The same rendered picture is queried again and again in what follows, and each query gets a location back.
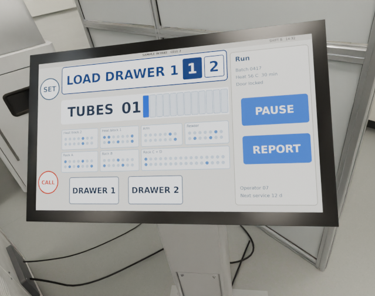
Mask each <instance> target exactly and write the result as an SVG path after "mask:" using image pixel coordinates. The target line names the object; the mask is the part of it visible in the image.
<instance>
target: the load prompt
mask: <svg viewBox="0 0 375 296"><path fill-rule="evenodd" d="M220 81H228V58H227V49H223V50H217V51H207V52H196V53H186V54H180V55H169V56H159V57H152V58H142V59H132V60H121V61H115V62H105V63H94V64H88V65H77V66H67V67H62V91H61V95H70V94H78V93H91V92H104V91H112V90H125V89H139V88H152V87H160V86H173V85H186V84H194V83H207V82H220Z"/></svg>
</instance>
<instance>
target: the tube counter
mask: <svg viewBox="0 0 375 296"><path fill-rule="evenodd" d="M226 114H229V90H228V87H223V88H209V89H195V90H181V91H173V92H159V93H145V94H137V95H123V96H120V121H123V120H141V119H161V118H171V117H189V116H208V115H226Z"/></svg>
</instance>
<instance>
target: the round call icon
mask: <svg viewBox="0 0 375 296"><path fill-rule="evenodd" d="M37 195H59V170H38V189H37Z"/></svg>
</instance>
